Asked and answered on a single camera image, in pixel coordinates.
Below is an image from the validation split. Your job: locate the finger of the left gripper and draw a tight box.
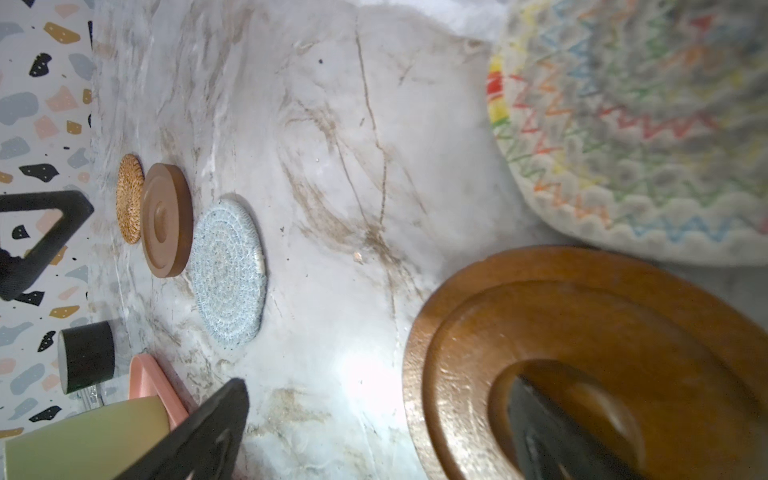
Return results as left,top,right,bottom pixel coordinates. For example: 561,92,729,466
1,190,94,301

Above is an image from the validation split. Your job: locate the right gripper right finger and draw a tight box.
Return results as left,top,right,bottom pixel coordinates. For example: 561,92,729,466
507,376,642,479

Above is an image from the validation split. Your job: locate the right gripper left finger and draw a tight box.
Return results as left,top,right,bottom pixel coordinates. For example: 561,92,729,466
118,378,249,479

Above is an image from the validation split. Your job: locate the light brown wooden coaster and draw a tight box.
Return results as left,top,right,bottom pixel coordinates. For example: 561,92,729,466
403,246,767,479

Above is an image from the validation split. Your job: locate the brown rattan woven coaster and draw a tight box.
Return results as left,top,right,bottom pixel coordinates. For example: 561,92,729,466
116,154,144,244

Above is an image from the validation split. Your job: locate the dark brown wooden coaster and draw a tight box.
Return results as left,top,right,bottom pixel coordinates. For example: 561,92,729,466
141,163,194,278

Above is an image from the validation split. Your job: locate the light blue woven coaster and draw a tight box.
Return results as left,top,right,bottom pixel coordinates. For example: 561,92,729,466
188,199,268,349

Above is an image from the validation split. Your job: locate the multicolour woven coaster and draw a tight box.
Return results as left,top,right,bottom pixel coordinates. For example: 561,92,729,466
487,1,767,267

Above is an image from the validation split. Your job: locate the pink tray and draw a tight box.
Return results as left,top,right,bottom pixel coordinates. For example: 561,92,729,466
129,353,188,430

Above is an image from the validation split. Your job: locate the green mug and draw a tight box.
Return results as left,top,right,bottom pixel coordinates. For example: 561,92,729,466
4,396,170,479

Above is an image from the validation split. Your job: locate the black tape roll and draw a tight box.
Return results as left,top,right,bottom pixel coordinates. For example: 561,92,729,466
58,321,116,394

